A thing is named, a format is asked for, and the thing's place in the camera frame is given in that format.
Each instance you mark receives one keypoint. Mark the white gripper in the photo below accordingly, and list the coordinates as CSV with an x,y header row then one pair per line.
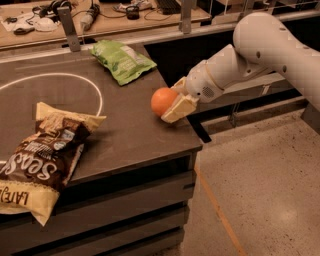
x,y
199,84

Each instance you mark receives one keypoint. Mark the grey metal bracket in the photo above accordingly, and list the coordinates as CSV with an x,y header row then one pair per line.
x,y
185,18
69,28

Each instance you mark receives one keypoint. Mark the white face mask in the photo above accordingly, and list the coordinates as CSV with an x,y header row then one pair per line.
x,y
45,25

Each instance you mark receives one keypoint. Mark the grey metal bracket middle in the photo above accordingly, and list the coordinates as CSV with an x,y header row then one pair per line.
x,y
185,18

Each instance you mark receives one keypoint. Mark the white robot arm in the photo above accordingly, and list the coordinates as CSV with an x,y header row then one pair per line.
x,y
261,43

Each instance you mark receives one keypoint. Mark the black keyboard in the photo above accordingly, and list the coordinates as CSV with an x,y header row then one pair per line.
x,y
168,7

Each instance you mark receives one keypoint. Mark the orange fruit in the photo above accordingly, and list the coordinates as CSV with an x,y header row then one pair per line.
x,y
162,99

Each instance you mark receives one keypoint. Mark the grey handheld tool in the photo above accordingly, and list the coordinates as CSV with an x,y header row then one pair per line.
x,y
89,18

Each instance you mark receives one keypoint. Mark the black headphones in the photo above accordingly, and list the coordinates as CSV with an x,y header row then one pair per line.
x,y
51,10

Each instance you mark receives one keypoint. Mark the green rice chip bag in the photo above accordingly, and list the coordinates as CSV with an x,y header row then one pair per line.
x,y
124,63

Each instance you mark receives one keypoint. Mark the grey metal bracket left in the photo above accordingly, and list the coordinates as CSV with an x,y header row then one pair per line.
x,y
69,28

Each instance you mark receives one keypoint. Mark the black round device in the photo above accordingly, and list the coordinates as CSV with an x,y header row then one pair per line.
x,y
132,13

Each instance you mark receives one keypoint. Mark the dark counter cabinet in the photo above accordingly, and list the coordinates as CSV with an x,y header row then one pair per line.
x,y
128,195

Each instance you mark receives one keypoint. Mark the brown yellow chip bag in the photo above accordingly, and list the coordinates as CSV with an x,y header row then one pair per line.
x,y
40,168

